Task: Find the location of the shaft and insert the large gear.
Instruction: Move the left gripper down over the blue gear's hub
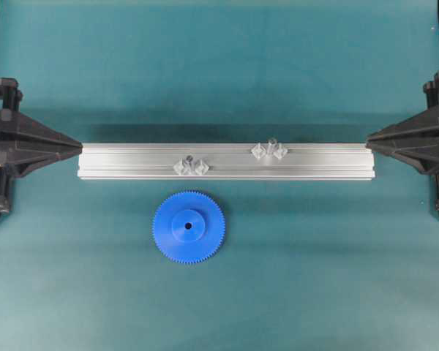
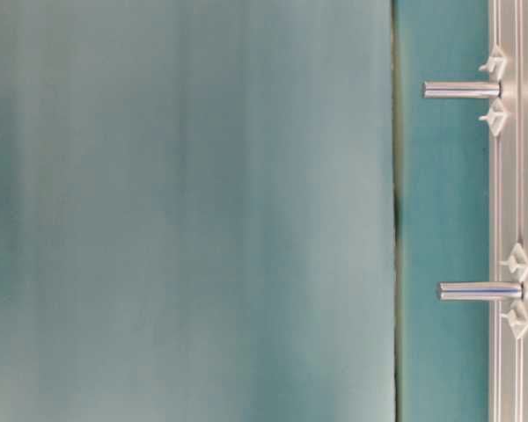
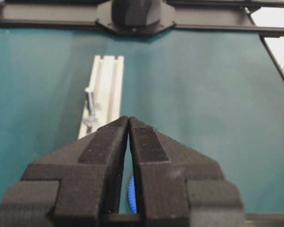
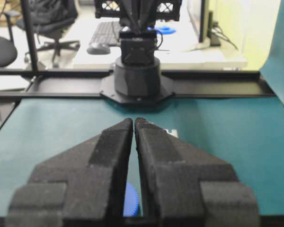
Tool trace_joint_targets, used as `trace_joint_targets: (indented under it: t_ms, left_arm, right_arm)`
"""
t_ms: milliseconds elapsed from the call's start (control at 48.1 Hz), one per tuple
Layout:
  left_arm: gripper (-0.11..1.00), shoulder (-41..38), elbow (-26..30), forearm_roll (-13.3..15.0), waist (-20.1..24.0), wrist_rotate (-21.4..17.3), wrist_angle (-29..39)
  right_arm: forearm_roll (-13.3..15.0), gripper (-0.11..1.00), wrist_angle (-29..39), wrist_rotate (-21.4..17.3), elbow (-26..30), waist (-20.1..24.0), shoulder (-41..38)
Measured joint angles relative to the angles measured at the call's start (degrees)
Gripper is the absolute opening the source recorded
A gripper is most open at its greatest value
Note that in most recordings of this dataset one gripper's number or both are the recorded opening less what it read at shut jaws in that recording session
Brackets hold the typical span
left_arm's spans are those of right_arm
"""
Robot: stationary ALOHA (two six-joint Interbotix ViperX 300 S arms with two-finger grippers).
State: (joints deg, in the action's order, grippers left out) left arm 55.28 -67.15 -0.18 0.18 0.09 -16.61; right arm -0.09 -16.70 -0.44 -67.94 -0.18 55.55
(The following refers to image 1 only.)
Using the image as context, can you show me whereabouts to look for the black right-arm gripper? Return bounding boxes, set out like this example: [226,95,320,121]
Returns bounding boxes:
[366,71,439,213]

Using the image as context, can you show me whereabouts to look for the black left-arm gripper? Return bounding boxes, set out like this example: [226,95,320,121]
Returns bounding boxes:
[0,78,83,217]

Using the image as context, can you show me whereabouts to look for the right steel shaft with brackets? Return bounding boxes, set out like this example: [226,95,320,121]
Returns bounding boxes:
[250,138,288,160]

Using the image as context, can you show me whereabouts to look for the left steel shaft with brackets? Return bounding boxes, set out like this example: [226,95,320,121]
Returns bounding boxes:
[173,155,209,176]

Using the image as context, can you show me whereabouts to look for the steel shaft with brackets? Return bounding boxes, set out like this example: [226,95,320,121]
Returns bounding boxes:
[250,138,288,160]
[173,155,209,176]

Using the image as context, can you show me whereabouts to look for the silver aluminium extrusion rail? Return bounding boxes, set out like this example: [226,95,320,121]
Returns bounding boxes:
[78,143,375,181]

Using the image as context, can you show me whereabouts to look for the large blue plastic gear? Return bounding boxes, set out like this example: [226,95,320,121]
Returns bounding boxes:
[151,191,226,265]

